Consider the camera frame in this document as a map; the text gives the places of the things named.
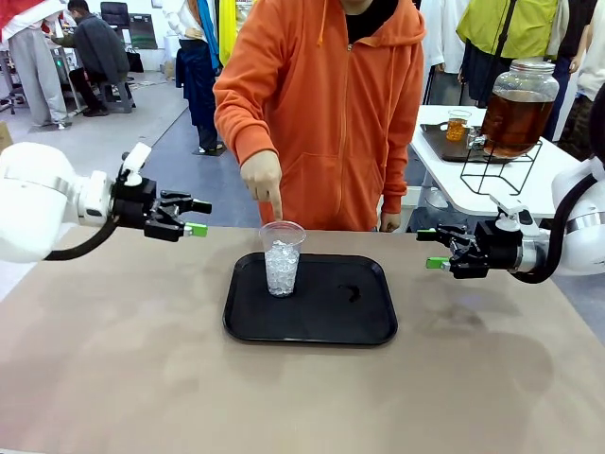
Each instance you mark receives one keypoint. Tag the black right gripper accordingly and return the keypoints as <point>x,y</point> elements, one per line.
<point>496,250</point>

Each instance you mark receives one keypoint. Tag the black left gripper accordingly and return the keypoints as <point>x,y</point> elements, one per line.
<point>134,203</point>

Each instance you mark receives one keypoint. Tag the clear plastic cup with ice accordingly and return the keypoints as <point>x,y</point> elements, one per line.
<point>282,279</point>
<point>457,128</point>

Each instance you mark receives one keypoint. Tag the person's right forearm orange sleeve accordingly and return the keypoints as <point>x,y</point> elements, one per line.
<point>241,127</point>

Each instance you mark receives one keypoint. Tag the person's left forearm orange sleeve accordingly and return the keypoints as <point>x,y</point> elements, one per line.
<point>394,179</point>

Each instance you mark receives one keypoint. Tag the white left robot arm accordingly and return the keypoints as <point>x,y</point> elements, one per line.
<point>33,198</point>

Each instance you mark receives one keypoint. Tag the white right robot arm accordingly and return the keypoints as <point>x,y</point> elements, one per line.
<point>586,255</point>

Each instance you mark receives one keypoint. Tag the glass drink dispenser with tea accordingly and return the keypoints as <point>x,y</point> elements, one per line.
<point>517,118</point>

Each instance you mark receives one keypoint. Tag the person's left hand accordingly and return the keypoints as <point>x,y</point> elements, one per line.
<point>391,222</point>

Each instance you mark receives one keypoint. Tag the person's right hand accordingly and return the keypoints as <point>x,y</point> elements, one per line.
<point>262,175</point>

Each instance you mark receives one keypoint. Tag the grey side table base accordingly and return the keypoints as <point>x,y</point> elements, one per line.
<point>427,208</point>

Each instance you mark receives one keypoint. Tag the dark serving tray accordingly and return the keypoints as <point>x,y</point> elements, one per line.
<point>439,146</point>

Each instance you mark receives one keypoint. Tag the grey stool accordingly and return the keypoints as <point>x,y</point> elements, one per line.
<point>118,97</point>

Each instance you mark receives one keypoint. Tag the white side table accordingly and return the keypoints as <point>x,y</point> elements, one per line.
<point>439,113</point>

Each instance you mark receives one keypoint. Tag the black plastic serving tray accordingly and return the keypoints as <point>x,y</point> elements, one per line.
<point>312,321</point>

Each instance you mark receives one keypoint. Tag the black bag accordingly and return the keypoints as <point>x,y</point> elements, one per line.
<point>135,62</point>

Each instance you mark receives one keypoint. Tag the person in orange hoodie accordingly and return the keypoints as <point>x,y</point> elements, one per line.
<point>331,118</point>

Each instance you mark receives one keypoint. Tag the seated person in dark jacket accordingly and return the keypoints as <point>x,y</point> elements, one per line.
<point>99,45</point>

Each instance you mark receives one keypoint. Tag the yellow hanging garment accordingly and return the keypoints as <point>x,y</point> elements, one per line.
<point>227,28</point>

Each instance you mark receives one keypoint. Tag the standing person in grey trousers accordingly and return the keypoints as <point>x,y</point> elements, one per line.
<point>35,71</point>

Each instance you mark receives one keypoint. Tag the black office chair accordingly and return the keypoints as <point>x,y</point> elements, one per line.
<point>114,14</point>

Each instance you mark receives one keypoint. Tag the lime green jacket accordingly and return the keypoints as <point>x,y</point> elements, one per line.
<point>524,23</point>

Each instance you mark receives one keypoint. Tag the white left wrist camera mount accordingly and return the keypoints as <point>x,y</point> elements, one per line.
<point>137,158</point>

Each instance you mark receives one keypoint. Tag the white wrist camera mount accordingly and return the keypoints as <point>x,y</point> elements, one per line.
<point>137,158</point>
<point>520,217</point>

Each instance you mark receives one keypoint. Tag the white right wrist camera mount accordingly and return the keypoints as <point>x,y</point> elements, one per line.
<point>520,217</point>

